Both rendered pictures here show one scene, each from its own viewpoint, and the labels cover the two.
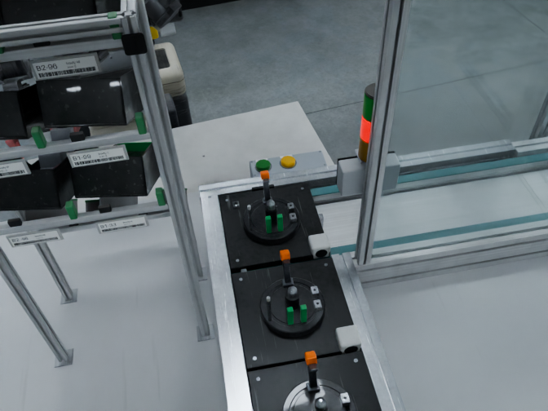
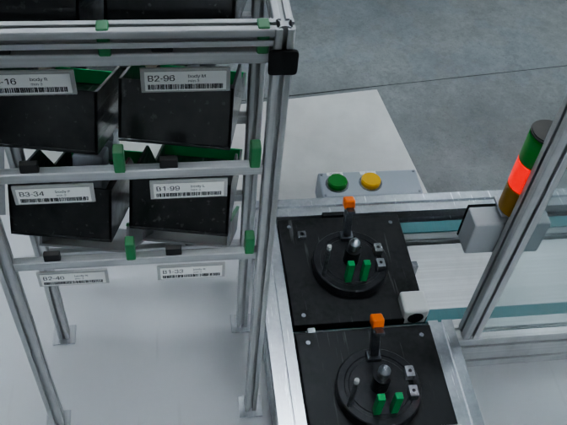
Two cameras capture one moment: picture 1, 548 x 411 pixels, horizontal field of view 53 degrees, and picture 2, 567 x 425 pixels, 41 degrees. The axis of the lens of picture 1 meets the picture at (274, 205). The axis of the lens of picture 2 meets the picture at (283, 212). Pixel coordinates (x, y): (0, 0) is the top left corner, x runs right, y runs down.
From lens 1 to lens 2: 22 cm
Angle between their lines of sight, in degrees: 3
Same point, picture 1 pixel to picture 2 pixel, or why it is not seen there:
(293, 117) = (371, 111)
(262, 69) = (299, 17)
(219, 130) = not seen: hidden behind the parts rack
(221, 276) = (280, 335)
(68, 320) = (62, 369)
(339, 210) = (434, 256)
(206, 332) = (253, 406)
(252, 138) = (314, 136)
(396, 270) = (509, 349)
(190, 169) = not seen: hidden behind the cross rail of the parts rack
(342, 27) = not seen: outside the picture
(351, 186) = (481, 243)
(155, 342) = (182, 412)
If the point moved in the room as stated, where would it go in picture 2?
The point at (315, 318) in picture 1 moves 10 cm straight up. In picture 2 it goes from (410, 410) to (423, 379)
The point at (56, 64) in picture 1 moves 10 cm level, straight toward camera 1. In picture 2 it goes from (175, 76) to (207, 145)
